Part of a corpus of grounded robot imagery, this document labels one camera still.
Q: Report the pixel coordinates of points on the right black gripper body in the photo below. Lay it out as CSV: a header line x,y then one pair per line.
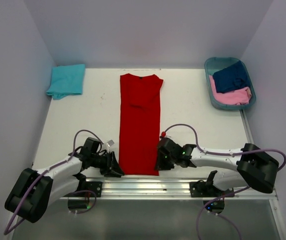
x,y
165,162

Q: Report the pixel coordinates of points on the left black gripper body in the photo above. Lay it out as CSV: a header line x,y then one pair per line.
x,y
104,162

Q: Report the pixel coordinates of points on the red t shirt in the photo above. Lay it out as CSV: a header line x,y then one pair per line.
x,y
140,112

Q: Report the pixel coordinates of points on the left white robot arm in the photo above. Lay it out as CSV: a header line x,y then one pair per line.
x,y
35,190

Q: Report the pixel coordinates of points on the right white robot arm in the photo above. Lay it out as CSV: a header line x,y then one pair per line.
x,y
249,166

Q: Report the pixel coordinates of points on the folded teal t shirt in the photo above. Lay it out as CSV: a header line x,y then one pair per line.
x,y
66,81

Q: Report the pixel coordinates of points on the pink t shirt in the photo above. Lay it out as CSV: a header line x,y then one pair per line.
x,y
236,97

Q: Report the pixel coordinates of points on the teal plastic basket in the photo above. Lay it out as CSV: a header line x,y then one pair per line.
x,y
215,64

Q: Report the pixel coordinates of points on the navy blue t shirt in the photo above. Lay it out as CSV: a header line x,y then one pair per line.
x,y
231,78

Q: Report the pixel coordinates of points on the aluminium mounting rail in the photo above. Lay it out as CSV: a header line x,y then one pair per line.
x,y
146,189

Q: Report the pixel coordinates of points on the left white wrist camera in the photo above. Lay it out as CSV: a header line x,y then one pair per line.
x,y
109,143

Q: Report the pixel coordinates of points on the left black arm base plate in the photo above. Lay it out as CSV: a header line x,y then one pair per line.
x,y
94,188

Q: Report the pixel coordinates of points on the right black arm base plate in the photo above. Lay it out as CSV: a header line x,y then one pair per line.
x,y
200,189

